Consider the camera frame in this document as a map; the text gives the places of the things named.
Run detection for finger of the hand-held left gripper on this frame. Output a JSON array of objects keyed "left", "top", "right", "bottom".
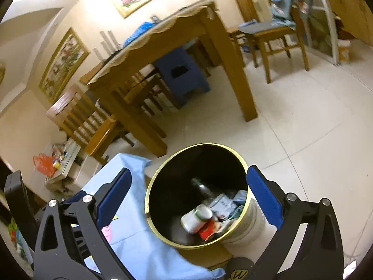
[{"left": 60, "top": 190, "right": 88, "bottom": 207}]

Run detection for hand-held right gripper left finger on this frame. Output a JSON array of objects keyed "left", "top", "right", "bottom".
[{"left": 34, "top": 168, "right": 137, "bottom": 280}]

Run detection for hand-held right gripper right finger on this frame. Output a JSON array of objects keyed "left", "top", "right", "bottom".
[{"left": 246, "top": 165, "right": 344, "bottom": 280}]

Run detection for white plastic packet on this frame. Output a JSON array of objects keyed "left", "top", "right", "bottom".
[{"left": 210, "top": 189, "right": 248, "bottom": 222}]

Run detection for clear glass bottle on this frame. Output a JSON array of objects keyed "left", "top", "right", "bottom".
[{"left": 191, "top": 177, "right": 222, "bottom": 207}]

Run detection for black gold-rimmed waste bin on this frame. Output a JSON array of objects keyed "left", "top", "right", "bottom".
[{"left": 145, "top": 143, "right": 266, "bottom": 250}]

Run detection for red snack packet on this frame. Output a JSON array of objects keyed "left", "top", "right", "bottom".
[{"left": 198, "top": 220, "right": 222, "bottom": 241}]

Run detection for white drink can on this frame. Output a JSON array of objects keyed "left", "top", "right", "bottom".
[{"left": 181, "top": 204, "right": 213, "bottom": 234}]

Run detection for cluttered glass side table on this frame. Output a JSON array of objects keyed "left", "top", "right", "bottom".
[{"left": 44, "top": 138, "right": 97, "bottom": 194}]

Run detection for red plastic bag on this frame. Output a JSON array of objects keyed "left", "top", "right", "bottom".
[{"left": 33, "top": 154, "right": 57, "bottom": 178}]

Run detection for light blue cloth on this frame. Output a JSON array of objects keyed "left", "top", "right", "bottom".
[{"left": 70, "top": 153, "right": 226, "bottom": 280}]

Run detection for wooden slat-back chair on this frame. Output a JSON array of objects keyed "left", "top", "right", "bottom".
[{"left": 46, "top": 83, "right": 135, "bottom": 164}]

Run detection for black round object with logo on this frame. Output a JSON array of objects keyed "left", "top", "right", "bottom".
[{"left": 227, "top": 257, "right": 257, "bottom": 280}]

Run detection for blue plastic stool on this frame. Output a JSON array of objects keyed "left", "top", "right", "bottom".
[{"left": 153, "top": 48, "right": 211, "bottom": 105}]

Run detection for gold-framed landscape painting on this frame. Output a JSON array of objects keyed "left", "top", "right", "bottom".
[{"left": 39, "top": 27, "right": 90, "bottom": 103}]

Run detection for clear plastic panels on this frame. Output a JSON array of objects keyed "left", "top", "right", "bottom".
[{"left": 93, "top": 31, "right": 121, "bottom": 62}]

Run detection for wooden chair with cushion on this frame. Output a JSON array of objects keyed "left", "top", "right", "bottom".
[{"left": 237, "top": 4, "right": 309, "bottom": 84}]

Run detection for white plastic bucket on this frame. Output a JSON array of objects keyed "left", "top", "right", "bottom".
[{"left": 336, "top": 39, "right": 350, "bottom": 62}]

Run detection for blue plastic bag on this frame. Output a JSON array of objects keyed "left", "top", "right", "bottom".
[{"left": 124, "top": 21, "right": 158, "bottom": 47}]

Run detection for grey seat cushion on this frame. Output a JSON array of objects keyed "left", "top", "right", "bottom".
[{"left": 237, "top": 20, "right": 289, "bottom": 35}]

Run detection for beige lace tablecloth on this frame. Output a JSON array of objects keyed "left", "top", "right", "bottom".
[{"left": 86, "top": 0, "right": 216, "bottom": 85}]

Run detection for wooden dining table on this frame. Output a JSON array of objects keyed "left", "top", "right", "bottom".
[{"left": 79, "top": 0, "right": 258, "bottom": 158}]

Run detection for white-framed glass door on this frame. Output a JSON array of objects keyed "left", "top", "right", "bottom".
[{"left": 303, "top": 0, "right": 343, "bottom": 65}]

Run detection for pile of blue clothes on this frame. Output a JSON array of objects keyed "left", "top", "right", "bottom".
[{"left": 266, "top": 0, "right": 309, "bottom": 28}]

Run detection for wooden kitchen cabinet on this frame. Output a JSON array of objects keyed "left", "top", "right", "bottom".
[{"left": 326, "top": 0, "right": 369, "bottom": 47}]

